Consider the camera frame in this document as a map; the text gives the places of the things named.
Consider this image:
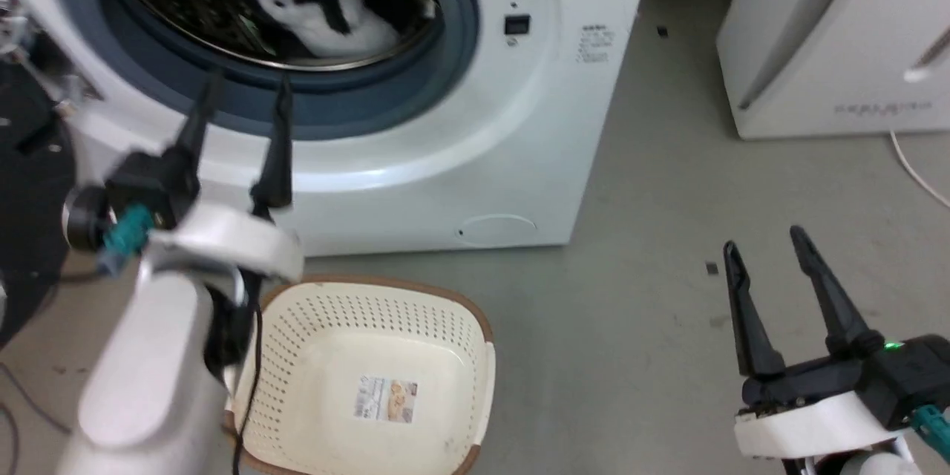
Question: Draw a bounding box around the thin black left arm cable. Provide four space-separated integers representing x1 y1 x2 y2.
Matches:
227 267 265 475

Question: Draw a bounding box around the printed label sticker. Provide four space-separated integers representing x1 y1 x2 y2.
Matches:
354 375 419 425

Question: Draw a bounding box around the cream perforated laundry basket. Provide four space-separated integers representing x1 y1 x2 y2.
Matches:
225 275 497 475

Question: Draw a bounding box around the grey floor cable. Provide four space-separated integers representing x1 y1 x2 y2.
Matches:
0 362 75 475

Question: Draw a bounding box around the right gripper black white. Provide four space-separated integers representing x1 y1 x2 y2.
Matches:
722 225 950 461

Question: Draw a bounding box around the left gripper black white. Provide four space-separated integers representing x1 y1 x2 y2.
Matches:
64 68 306 281

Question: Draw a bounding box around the black and white clothing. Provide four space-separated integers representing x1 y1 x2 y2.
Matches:
251 0 403 59

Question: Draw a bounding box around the teal right gripper connector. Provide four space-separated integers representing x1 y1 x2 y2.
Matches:
910 404 950 461

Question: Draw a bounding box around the white front-loading washing machine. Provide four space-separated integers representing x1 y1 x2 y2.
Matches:
0 0 658 258

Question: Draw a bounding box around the teal left gripper connector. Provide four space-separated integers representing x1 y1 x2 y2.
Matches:
99 204 154 277

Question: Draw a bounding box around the dark round washing machine door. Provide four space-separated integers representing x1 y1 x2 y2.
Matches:
0 59 79 351

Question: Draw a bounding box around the white floor cable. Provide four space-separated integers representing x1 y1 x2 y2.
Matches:
888 130 950 210

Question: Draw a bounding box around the teal gripper connector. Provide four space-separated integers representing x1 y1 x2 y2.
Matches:
99 204 154 277
910 404 950 461

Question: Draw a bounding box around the white boxy appliance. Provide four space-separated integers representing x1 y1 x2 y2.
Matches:
715 0 950 140

